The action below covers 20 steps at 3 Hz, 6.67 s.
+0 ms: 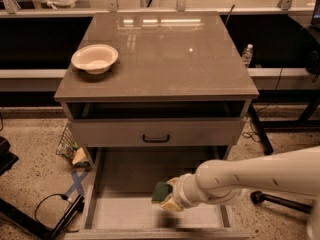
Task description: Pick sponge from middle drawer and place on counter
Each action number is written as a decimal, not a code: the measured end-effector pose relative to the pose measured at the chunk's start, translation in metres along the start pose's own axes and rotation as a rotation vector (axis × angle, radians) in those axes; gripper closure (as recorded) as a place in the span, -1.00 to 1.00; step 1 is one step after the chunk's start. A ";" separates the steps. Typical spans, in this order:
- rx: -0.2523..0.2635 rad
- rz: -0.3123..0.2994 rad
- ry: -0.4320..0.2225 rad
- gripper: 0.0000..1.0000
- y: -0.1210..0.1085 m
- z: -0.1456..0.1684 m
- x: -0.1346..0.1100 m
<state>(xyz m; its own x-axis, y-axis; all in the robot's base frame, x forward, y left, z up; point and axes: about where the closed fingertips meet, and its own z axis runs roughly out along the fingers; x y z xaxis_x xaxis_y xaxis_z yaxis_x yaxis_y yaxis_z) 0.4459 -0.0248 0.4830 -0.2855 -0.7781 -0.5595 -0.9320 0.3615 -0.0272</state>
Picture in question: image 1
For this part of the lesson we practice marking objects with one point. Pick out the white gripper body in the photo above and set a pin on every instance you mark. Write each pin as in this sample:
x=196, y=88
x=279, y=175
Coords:
x=180, y=189

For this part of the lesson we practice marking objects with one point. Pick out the grey drawer cabinet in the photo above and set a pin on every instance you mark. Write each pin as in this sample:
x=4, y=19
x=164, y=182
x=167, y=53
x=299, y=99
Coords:
x=171, y=66

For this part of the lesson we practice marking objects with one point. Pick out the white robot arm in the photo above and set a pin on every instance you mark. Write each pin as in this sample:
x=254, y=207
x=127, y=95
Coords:
x=223, y=181

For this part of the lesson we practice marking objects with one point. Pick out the black drawer handle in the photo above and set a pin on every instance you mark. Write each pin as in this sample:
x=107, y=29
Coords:
x=148, y=139

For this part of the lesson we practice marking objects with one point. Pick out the white bowl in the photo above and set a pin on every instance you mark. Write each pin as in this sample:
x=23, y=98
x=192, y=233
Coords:
x=95, y=59

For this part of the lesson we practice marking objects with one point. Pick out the blue tape cross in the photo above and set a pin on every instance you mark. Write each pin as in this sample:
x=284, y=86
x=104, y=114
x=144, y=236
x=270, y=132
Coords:
x=77, y=182

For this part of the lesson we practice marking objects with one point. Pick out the black chair base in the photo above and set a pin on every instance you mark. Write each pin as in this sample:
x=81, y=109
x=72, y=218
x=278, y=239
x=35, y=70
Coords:
x=258, y=197

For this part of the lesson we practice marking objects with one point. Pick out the open middle drawer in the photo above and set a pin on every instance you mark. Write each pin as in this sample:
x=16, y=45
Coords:
x=118, y=202

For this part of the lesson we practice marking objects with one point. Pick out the black table leg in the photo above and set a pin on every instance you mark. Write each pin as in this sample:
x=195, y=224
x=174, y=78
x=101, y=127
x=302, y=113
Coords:
x=268, y=149

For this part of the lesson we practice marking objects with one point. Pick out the wire mesh basket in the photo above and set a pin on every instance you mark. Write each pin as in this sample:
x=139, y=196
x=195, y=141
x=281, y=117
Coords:
x=69, y=150

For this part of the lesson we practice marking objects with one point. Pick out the green yellow sponge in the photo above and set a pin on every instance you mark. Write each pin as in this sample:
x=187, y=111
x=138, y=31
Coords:
x=161, y=191

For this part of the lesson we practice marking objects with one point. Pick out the black stand leg left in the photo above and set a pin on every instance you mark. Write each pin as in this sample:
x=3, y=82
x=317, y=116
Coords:
x=11, y=214

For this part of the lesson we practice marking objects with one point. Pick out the closed upper drawer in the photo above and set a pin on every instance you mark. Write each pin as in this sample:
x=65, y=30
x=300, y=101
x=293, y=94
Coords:
x=183, y=132

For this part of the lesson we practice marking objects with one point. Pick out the clear plastic water bottle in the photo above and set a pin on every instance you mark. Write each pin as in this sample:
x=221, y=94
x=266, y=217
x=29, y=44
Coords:
x=247, y=55

